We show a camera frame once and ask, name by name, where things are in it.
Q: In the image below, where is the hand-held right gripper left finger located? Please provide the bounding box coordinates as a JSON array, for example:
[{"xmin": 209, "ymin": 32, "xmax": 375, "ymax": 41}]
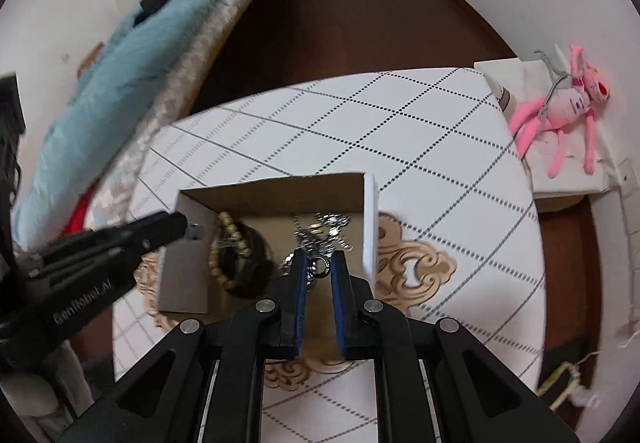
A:
[{"xmin": 52, "ymin": 250, "xmax": 308, "ymax": 443}]

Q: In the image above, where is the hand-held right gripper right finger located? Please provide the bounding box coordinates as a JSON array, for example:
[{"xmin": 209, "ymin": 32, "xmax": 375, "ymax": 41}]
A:
[{"xmin": 331, "ymin": 250, "xmax": 588, "ymax": 443}]

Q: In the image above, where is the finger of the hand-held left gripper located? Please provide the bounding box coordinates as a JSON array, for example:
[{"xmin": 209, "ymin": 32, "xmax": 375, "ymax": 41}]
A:
[
  {"xmin": 20, "ymin": 210, "xmax": 189, "ymax": 265},
  {"xmin": 30, "ymin": 225, "xmax": 189, "ymax": 290}
]

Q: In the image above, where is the cardboard box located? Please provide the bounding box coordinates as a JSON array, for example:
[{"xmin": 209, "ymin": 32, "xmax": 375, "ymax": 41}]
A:
[{"xmin": 156, "ymin": 172, "xmax": 380, "ymax": 316}]

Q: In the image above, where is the black smart band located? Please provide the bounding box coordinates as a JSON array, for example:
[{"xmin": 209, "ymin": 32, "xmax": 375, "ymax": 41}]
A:
[{"xmin": 220, "ymin": 220, "xmax": 273, "ymax": 299}]

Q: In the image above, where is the wooden bead bracelet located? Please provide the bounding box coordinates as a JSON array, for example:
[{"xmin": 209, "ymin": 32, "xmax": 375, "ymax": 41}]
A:
[{"xmin": 209, "ymin": 210, "xmax": 256, "ymax": 294}]

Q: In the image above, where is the silver chain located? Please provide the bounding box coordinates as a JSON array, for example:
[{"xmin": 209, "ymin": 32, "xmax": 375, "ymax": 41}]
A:
[{"xmin": 280, "ymin": 210, "xmax": 353, "ymax": 294}]

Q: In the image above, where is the red blanket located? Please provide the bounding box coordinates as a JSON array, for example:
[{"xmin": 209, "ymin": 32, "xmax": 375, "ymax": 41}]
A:
[{"xmin": 67, "ymin": 188, "xmax": 97, "ymax": 234}]

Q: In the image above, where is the light blue quilt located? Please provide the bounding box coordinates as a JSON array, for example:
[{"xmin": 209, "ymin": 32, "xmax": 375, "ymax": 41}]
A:
[{"xmin": 10, "ymin": 0, "xmax": 283, "ymax": 249}]

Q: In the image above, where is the wooden headboard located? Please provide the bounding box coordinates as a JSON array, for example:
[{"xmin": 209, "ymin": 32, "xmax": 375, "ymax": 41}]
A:
[{"xmin": 77, "ymin": 43, "xmax": 104, "ymax": 75}]

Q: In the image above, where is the pink plush toy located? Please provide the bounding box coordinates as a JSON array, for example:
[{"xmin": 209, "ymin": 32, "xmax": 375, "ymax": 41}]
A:
[{"xmin": 509, "ymin": 43, "xmax": 612, "ymax": 179}]

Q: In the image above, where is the grey wire hanger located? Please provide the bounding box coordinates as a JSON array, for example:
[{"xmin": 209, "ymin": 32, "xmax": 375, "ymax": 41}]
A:
[{"xmin": 532, "ymin": 50, "xmax": 574, "ymax": 122}]

